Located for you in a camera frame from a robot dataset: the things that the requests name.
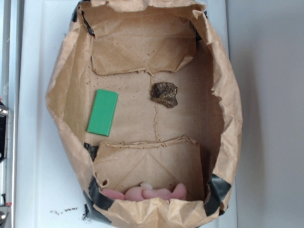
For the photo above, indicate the aluminium frame rail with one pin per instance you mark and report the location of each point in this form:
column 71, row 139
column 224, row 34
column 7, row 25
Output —
column 11, row 12

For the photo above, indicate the dark brown rock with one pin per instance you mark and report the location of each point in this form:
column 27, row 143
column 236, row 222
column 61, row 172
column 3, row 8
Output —
column 164, row 93

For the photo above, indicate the brown paper bag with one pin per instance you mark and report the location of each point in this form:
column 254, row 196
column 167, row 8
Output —
column 125, row 46

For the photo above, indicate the pink soft toy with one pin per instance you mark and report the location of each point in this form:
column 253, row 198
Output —
column 145, row 192

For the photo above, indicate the green rectangular block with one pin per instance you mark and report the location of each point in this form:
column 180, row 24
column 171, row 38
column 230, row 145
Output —
column 102, row 112

